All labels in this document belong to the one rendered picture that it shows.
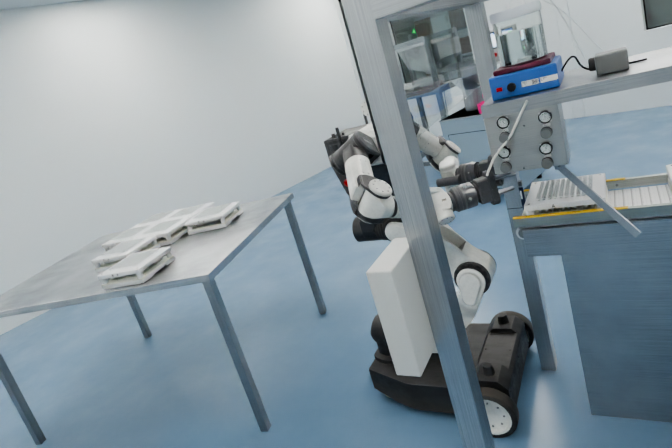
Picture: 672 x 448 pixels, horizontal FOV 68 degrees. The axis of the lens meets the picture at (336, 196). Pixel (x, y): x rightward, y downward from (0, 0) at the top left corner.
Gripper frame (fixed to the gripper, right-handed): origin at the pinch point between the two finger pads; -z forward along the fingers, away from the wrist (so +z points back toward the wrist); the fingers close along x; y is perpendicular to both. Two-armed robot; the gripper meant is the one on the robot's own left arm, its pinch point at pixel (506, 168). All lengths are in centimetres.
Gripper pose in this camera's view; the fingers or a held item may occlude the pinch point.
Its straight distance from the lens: 194.6
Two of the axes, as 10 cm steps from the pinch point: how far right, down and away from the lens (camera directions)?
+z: -7.6, 1.2, 6.4
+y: -5.6, 3.7, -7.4
